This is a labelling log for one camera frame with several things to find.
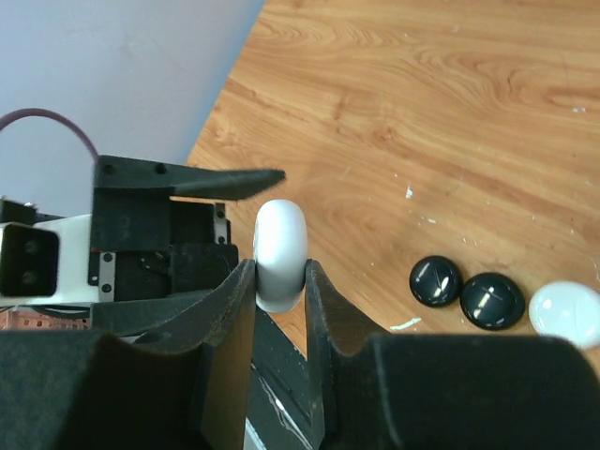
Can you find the white charging case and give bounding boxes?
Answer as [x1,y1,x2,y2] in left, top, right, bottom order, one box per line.
[253,200,308,313]
[529,281,599,350]

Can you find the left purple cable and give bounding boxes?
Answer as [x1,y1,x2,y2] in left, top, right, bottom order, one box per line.
[0,107,100,165]

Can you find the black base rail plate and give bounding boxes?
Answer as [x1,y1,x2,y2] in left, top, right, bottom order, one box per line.
[247,309,321,449]

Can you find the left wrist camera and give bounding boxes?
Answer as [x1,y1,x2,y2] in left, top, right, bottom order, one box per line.
[1,197,99,307]

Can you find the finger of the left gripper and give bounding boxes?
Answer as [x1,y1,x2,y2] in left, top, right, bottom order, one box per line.
[93,155,286,201]

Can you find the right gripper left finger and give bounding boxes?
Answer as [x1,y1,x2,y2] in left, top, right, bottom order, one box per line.
[1,260,255,449]

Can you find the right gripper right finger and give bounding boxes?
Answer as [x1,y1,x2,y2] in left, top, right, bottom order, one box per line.
[305,260,599,449]

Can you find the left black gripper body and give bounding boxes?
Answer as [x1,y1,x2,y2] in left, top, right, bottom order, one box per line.
[87,187,239,302]

